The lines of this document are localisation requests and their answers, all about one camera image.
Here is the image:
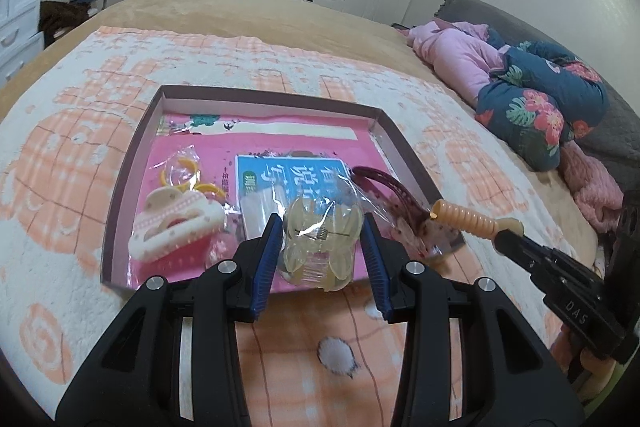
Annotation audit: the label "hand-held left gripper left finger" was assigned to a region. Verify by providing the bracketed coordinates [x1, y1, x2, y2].
[55, 213, 284, 427]

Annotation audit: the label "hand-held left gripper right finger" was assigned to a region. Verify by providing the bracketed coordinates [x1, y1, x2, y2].
[362, 212, 586, 427]

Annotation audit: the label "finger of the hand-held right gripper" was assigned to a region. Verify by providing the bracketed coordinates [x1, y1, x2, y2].
[495, 229, 568, 280]

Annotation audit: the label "clear hair claw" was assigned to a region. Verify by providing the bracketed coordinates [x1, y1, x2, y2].
[276, 196, 364, 294]

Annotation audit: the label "peach spiral hair clip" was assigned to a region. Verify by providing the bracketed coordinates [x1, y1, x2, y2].
[429, 199, 524, 242]

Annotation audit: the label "dark red hair clip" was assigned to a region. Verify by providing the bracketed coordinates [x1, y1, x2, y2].
[350, 165, 432, 229]

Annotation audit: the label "white hair claw clip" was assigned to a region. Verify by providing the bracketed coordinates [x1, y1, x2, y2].
[127, 186, 227, 264]

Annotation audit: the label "brown cardboard box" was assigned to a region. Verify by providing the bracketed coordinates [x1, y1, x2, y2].
[100, 84, 467, 296]

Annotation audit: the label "pink mesh scrunchie red dots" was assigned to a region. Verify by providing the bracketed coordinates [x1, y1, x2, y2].
[391, 206, 464, 264]

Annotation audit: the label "pink knitted cloth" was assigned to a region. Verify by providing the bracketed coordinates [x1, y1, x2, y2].
[561, 141, 627, 234]

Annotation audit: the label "yellow rings in plastic bag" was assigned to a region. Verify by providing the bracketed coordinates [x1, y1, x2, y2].
[156, 146, 227, 204]

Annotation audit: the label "blue floral quilt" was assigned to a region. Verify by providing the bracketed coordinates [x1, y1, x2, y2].
[474, 28, 612, 174]

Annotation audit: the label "pink and floral bedding pile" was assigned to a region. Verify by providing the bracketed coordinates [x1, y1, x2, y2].
[431, 0, 640, 170]

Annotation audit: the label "pink garment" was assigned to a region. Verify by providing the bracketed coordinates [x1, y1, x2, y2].
[406, 20, 507, 108]

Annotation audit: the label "peach and white plush blanket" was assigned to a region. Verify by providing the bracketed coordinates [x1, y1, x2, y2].
[0, 26, 601, 427]

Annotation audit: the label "tan bedsheet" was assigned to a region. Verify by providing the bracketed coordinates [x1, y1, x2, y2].
[0, 0, 601, 258]

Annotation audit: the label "pile of dark clothes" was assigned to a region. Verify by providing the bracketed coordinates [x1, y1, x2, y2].
[39, 0, 117, 44]

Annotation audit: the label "white drawer cabinet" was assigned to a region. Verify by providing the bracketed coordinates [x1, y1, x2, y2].
[0, 0, 47, 84]

